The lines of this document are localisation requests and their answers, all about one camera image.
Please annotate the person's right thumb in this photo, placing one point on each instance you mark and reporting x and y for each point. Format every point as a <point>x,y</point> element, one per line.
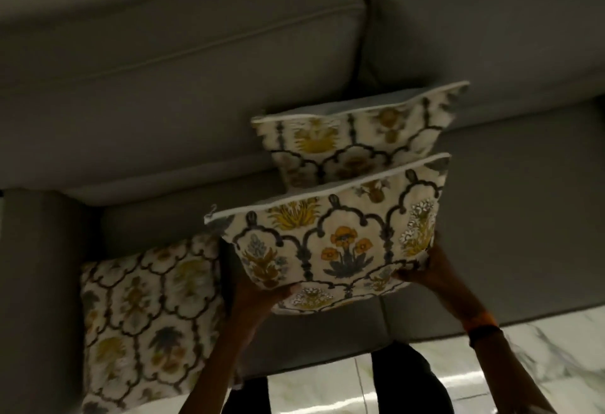
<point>405,275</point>

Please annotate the person's left thumb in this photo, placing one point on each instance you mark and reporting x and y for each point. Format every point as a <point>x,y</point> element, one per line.
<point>287,292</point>

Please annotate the person's right hand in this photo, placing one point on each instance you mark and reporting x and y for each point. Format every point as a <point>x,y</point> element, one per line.
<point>437,281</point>

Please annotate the grey fabric sofa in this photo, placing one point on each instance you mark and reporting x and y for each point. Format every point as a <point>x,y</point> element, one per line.
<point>510,220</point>

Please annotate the person's dark trousers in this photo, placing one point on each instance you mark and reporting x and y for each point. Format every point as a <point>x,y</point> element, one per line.
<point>406,380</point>

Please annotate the floral cushion with scalloped pattern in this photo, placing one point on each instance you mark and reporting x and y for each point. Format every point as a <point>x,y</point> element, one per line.
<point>146,314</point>

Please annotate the wide grey sofa back cushion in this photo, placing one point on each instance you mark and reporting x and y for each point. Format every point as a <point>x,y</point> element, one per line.
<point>179,50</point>

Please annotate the black wristband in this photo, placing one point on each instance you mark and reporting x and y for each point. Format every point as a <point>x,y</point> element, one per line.
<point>486,334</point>

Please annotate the person's right forearm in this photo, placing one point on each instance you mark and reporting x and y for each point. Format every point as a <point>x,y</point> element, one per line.
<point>510,376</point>

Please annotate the person's left hand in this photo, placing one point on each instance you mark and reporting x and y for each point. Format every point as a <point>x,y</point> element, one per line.
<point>253,305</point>

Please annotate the person's left forearm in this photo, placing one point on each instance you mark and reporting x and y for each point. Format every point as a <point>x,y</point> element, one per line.
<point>222,366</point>

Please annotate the orange wristband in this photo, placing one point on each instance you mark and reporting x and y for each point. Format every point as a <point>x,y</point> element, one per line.
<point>479,321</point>

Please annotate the floral cushion with yellow flowers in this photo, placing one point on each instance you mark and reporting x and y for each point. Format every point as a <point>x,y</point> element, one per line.
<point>359,144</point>

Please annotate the floral cushion with orange poppies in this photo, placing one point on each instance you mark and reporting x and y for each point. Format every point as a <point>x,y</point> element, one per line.
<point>349,243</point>

